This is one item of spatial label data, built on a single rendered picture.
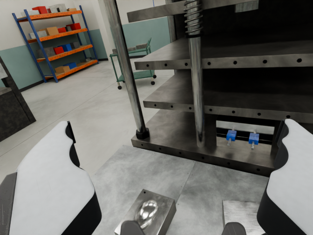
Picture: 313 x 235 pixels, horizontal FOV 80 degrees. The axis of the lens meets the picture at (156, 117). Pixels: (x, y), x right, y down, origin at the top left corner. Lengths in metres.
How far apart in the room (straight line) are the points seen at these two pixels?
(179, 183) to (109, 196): 0.34
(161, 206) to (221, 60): 0.68
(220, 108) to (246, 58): 0.28
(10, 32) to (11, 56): 0.73
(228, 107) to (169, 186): 0.49
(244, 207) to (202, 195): 0.22
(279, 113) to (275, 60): 0.24
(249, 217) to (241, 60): 0.61
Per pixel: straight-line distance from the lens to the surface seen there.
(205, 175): 0.98
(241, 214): 0.74
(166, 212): 0.78
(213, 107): 1.04
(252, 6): 1.17
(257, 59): 0.93
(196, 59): 0.92
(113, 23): 1.08
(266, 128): 1.05
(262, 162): 1.10
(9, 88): 4.33
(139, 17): 1.10
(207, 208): 0.87
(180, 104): 1.10
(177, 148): 1.16
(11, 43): 7.67
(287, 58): 0.93
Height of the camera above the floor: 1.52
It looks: 29 degrees down
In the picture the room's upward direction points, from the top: 11 degrees counter-clockwise
